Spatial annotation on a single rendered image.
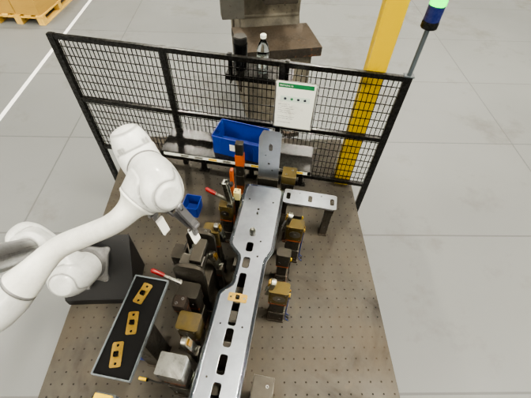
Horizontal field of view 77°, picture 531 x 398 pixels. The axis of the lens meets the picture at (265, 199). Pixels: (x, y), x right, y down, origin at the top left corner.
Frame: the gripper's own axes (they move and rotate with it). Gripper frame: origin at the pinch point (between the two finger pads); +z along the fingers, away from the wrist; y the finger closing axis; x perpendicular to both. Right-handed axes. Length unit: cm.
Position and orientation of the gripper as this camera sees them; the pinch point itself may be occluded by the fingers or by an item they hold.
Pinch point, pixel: (180, 234)
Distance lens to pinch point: 117.9
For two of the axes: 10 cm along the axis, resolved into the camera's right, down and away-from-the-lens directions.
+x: 4.3, -6.6, 6.1
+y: 8.8, 1.6, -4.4
